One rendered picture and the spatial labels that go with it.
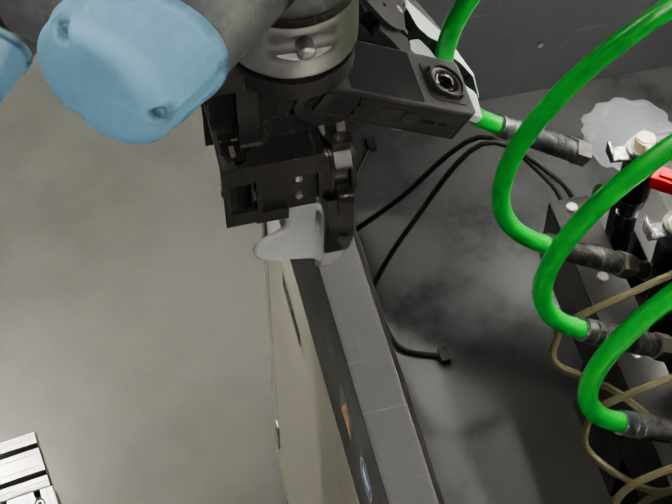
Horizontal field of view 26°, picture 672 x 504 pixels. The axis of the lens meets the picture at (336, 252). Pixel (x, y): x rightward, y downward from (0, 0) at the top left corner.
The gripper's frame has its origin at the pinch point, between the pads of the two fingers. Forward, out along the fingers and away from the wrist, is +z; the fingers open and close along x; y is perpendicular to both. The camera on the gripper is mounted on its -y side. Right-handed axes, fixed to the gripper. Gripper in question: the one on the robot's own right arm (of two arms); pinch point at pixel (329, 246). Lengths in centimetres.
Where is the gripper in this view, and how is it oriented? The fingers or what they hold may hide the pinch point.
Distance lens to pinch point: 97.4
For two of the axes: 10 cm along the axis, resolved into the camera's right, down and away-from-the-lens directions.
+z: 0.0, 6.0, 8.0
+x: 2.4, 7.8, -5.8
